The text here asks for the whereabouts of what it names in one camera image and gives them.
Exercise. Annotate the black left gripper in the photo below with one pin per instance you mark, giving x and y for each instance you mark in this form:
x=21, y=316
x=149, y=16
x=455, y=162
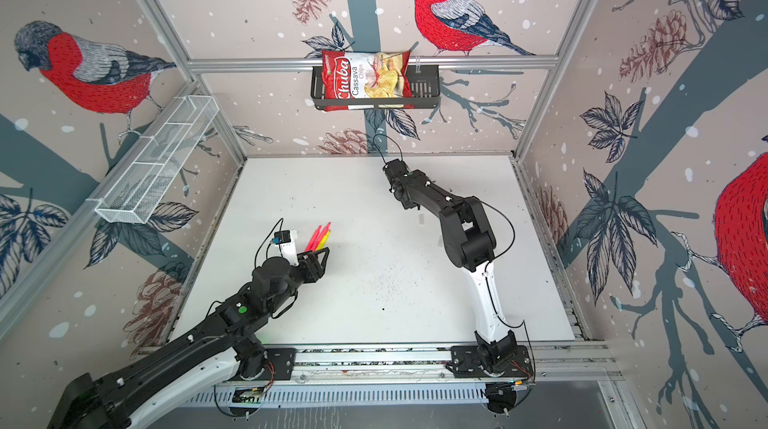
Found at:
x=318, y=269

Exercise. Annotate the yellow highlighter pen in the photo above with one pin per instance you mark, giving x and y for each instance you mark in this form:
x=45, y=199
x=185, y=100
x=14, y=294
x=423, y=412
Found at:
x=323, y=241

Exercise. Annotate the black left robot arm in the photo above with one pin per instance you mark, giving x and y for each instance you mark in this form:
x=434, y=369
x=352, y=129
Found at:
x=223, y=345

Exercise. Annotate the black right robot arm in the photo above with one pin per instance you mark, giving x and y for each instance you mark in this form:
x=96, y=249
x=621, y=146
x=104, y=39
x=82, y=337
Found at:
x=469, y=243

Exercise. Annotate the red cassava chips bag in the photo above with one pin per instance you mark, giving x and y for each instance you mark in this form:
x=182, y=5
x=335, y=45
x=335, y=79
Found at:
x=349, y=78

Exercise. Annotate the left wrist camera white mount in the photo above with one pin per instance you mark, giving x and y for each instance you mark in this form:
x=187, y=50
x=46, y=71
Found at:
x=286, y=241

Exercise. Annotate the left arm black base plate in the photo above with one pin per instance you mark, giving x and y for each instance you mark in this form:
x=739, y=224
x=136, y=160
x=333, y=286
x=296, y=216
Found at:
x=270, y=364

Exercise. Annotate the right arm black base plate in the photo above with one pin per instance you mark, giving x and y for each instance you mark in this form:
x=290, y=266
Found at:
x=469, y=361

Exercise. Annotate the black wire wall basket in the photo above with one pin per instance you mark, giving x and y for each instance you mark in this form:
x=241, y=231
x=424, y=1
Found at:
x=424, y=85

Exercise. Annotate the white wire mesh shelf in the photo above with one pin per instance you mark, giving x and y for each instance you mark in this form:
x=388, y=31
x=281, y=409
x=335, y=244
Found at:
x=163, y=152

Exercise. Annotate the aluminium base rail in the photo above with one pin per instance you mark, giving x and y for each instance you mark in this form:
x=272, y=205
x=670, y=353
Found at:
x=336, y=364

